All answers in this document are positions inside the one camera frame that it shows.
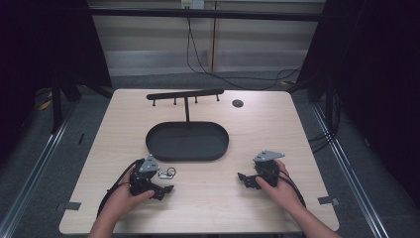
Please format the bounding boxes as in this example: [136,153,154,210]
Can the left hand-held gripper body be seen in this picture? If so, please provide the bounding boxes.
[129,154,161,198]

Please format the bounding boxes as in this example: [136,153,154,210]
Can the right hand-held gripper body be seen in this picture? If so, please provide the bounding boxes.
[252,150,286,188]

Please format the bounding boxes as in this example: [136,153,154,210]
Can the silver key ring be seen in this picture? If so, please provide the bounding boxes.
[157,166,177,180]

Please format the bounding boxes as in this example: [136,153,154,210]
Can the black hook rack with tray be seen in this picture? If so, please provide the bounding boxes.
[145,87,231,163]

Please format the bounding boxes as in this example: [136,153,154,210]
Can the person's left hand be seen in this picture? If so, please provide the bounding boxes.
[98,165,157,223]

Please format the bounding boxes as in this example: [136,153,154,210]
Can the person's right hand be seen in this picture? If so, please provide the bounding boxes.
[255,160,307,216]

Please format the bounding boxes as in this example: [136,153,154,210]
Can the grey tape piece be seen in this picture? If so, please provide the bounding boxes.
[317,195,341,207]
[54,200,82,213]

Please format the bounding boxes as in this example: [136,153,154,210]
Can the black metal stand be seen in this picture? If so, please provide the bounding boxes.
[324,75,337,133]
[50,77,64,135]

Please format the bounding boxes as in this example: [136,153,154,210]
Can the yellow floor tape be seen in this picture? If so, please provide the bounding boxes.
[38,98,53,112]

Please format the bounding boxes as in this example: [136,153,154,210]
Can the black curtain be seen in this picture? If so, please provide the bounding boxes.
[295,0,420,209]
[0,0,114,165]

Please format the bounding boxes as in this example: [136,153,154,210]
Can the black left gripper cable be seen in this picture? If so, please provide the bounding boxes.
[96,158,147,220]

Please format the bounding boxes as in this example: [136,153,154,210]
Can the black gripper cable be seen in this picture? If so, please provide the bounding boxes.
[276,170,307,209]
[96,158,147,220]

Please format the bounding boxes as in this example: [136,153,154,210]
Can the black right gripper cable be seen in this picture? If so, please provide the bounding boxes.
[276,170,307,209]

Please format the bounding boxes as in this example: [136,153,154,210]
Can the bundle of black floor cables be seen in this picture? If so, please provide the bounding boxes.
[307,90,343,154]

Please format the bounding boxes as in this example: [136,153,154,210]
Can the metal floor rail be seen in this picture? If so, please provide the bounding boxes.
[309,101,392,238]
[0,107,78,238]

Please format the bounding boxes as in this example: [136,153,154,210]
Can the black wall cable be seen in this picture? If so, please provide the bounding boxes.
[185,16,303,91]

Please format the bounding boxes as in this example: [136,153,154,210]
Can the black horizontal frame bar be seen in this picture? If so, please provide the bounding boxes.
[86,7,327,23]

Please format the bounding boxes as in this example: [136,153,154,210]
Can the white wall socket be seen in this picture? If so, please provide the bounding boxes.
[180,0,206,11]

